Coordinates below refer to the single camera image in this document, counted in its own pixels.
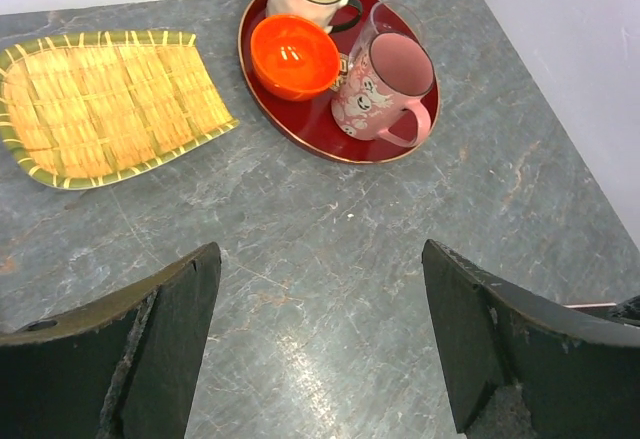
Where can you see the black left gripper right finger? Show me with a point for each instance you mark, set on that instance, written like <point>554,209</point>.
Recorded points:
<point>578,374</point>

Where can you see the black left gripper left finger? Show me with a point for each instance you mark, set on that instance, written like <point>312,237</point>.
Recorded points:
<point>123,366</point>

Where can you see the pink-cased smartphone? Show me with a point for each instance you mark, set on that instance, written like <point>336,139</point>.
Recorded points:
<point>625,312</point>

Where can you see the yellow woven bamboo mat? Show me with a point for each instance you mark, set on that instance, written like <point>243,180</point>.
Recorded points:
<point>89,109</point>

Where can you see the red oval lacquer tray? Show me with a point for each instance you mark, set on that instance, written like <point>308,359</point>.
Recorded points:
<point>309,123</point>

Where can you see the orange bowl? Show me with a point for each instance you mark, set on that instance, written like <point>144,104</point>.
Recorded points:
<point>293,58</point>

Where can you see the pink patterned mug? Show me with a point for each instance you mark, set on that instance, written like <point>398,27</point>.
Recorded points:
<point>389,78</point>

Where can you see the clear drinking glass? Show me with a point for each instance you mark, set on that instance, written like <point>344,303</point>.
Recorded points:
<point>390,16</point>

